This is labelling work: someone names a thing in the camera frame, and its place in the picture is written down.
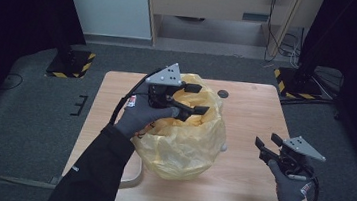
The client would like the white square bucket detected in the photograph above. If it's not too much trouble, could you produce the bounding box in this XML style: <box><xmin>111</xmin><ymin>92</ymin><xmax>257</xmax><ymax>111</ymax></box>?
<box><xmin>119</xmin><ymin>150</ymin><xmax>146</xmax><ymax>191</ymax></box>

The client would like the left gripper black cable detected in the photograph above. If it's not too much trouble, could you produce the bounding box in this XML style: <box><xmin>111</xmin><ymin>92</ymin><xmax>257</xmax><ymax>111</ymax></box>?
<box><xmin>108</xmin><ymin>63</ymin><xmax>164</xmax><ymax>131</ymax></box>

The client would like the white panel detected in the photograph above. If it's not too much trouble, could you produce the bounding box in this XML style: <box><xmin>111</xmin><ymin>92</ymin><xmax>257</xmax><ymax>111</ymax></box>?
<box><xmin>55</xmin><ymin>0</ymin><xmax>157</xmax><ymax>42</ymax></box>

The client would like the bundle of background cables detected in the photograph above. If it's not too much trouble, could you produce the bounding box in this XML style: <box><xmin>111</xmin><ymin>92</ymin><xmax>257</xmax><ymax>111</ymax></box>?
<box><xmin>262</xmin><ymin>0</ymin><xmax>309</xmax><ymax>70</ymax></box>

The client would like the thin black floor cable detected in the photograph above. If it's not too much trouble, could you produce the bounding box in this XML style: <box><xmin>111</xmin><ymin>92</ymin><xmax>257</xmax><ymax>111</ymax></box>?
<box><xmin>0</xmin><ymin>71</ymin><xmax>24</xmax><ymax>94</ymax></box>

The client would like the person's right hand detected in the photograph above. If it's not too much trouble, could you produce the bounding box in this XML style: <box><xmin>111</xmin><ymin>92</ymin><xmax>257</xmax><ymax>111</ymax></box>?
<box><xmin>262</xmin><ymin>158</ymin><xmax>317</xmax><ymax>201</ymax></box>

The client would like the black round table grommet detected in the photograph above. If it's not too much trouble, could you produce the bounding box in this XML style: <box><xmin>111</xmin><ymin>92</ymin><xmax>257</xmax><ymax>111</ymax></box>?
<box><xmin>216</xmin><ymin>88</ymin><xmax>230</xmax><ymax>100</ymax></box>

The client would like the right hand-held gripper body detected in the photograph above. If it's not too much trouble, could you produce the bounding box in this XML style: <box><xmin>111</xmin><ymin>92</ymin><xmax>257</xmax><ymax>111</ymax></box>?
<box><xmin>275</xmin><ymin>133</ymin><xmax>329</xmax><ymax>183</ymax></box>

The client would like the black floor bar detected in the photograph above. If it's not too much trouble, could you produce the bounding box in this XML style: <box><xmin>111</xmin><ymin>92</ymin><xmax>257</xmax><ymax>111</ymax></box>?
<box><xmin>279</xmin><ymin>94</ymin><xmax>335</xmax><ymax>112</ymax></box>

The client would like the yellow plastic bag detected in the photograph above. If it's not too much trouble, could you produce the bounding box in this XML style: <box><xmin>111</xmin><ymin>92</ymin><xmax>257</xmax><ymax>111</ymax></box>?
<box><xmin>127</xmin><ymin>68</ymin><xmax>234</xmax><ymax>186</ymax></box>

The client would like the black curtain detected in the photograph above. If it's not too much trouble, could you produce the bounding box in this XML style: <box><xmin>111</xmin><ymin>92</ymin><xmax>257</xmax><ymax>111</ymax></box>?
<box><xmin>0</xmin><ymin>0</ymin><xmax>91</xmax><ymax>139</ymax></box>
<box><xmin>287</xmin><ymin>0</ymin><xmax>357</xmax><ymax>174</ymax></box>

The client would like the person's left hand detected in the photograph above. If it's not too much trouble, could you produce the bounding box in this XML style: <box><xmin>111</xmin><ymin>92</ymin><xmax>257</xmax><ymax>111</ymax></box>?
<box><xmin>113</xmin><ymin>92</ymin><xmax>182</xmax><ymax>144</ymax></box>

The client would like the striped black stand base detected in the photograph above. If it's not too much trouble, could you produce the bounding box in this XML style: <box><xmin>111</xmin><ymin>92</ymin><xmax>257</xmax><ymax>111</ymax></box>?
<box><xmin>270</xmin><ymin>65</ymin><xmax>325</xmax><ymax>102</ymax></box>
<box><xmin>44</xmin><ymin>46</ymin><xmax>97</xmax><ymax>82</ymax></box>

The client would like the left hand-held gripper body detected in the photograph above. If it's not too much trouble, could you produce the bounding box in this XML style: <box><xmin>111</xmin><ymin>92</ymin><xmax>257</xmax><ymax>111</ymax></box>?
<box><xmin>143</xmin><ymin>60</ymin><xmax>188</xmax><ymax>112</ymax></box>

